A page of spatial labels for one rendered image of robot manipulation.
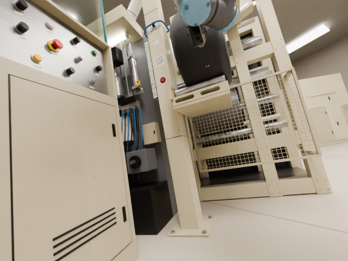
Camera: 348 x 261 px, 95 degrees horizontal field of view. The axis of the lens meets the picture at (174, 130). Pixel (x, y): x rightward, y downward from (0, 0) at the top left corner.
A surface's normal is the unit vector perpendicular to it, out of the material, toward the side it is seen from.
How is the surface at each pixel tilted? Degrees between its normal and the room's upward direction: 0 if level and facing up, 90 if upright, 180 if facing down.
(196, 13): 166
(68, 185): 90
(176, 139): 90
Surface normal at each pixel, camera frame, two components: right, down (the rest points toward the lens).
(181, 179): -0.37, -0.07
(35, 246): 0.91, -0.22
